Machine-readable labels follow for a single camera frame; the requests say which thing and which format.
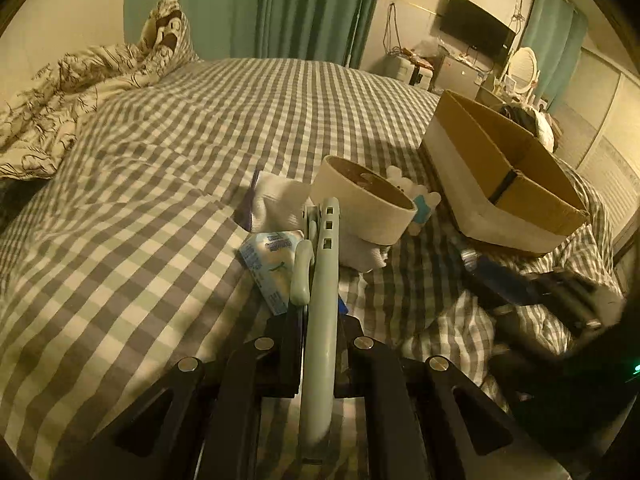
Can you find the white appliance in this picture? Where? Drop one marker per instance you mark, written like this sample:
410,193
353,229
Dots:
405,70

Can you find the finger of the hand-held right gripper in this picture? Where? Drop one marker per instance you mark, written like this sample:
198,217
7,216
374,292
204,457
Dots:
570,300
502,277

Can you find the printed white duvet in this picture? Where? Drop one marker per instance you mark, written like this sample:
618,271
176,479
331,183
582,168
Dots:
75,90

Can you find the wide green curtain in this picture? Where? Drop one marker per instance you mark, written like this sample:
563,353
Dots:
300,10

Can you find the black television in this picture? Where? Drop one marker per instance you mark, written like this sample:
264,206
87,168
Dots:
475,25

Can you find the blue white tissue packet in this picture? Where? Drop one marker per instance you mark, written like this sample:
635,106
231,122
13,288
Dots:
270,260

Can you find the narrow green curtain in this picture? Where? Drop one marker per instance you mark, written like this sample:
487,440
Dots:
550,45

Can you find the grey cabinet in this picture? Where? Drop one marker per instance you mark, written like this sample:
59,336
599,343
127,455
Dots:
457,75

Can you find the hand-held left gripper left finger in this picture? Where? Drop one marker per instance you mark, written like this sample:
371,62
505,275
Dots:
292,350

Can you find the white cloth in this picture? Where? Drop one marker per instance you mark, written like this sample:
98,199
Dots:
277,195

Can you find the round cream cup container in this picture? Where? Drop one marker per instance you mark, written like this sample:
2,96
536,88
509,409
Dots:
360,205

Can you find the white round mirror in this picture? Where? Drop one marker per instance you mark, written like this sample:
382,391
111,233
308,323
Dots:
522,67

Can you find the light green plastic hanger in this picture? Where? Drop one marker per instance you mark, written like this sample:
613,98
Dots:
320,320

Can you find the white-sided cardboard box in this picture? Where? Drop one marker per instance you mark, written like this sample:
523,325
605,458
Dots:
480,195

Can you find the white sliding wardrobe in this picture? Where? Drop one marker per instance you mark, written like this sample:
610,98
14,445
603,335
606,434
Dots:
605,130

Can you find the white and blue toy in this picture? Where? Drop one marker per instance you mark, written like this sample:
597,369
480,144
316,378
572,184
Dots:
422,205

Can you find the grey checked bed sheet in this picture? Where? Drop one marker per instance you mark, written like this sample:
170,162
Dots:
175,185

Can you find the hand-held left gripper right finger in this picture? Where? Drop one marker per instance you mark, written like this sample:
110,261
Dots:
352,360

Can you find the dark bag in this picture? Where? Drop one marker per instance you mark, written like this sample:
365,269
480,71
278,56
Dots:
530,122

